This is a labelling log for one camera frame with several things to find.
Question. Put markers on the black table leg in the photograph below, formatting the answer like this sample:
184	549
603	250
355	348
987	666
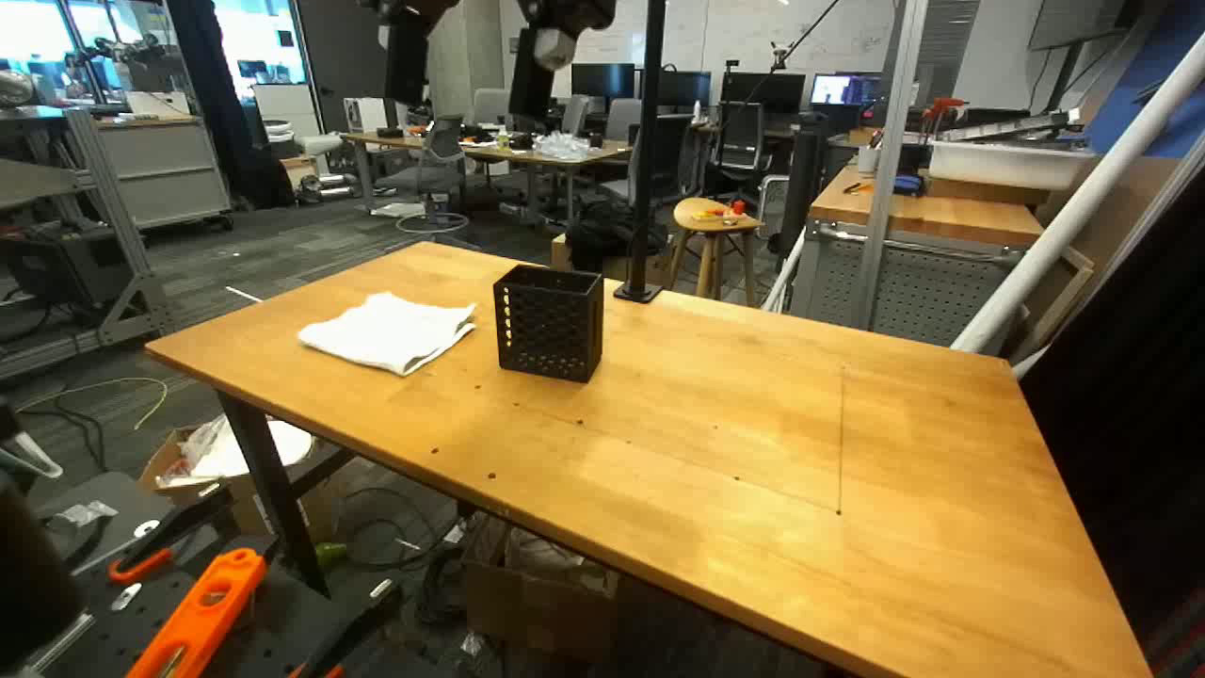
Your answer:
268	482

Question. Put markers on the white towel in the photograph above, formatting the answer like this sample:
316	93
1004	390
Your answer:
390	334

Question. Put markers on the large cardboard box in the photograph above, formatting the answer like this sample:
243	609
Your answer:
539	606

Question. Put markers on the wooden office desk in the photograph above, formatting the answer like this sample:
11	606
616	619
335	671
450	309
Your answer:
551	151

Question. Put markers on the grey office chair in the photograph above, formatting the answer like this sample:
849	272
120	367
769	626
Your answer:
438	164

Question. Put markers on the grey metal shelf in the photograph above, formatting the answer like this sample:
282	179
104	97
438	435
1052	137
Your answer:
106	191

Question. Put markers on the black perforated basket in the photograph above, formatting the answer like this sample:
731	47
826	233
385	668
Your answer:
548	334

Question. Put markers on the dark fabric panel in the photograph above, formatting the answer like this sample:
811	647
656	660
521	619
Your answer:
1132	417

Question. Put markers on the white cabinet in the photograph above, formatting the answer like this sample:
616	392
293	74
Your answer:
163	172

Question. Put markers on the dark hanging curtain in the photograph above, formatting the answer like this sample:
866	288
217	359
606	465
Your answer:
208	77

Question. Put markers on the small red tool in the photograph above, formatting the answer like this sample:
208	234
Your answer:
944	115

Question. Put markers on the dark computer monitor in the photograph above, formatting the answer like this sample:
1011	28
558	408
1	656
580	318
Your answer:
763	93
603	79

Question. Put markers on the blue board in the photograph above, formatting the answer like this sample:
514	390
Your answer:
1154	77

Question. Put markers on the grey perforated metal panel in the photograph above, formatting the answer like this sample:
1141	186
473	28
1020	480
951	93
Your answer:
917	288

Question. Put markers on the black vertical pole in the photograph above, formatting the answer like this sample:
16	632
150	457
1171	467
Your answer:
649	151

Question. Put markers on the orange plastic tool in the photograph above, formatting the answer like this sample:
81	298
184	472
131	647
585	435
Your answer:
208	609

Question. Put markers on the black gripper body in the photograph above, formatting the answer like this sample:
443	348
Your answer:
532	97

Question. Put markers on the wooden workbench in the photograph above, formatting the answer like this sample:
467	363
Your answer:
928	214

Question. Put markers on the white diagonal pole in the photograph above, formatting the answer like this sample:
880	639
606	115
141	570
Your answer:
1079	203

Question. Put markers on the white tray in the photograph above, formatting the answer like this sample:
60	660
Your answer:
1004	164

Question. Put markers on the round wooden stool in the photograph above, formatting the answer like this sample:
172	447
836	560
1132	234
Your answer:
714	218

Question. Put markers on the black rounded object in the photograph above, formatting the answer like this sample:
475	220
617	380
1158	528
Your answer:
31	578

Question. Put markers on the lit computer monitor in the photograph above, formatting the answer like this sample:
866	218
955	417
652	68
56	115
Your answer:
843	93

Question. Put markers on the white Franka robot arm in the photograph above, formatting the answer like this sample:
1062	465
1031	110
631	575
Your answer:
571	14

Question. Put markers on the black clamp orange grip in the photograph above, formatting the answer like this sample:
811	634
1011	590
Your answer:
136	567

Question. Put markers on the white plastic bag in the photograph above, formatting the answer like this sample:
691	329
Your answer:
228	452

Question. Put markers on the black office chair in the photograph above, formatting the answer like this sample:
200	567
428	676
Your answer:
740	132

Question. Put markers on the grey vertical pole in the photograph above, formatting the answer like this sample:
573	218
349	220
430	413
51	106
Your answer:
891	164

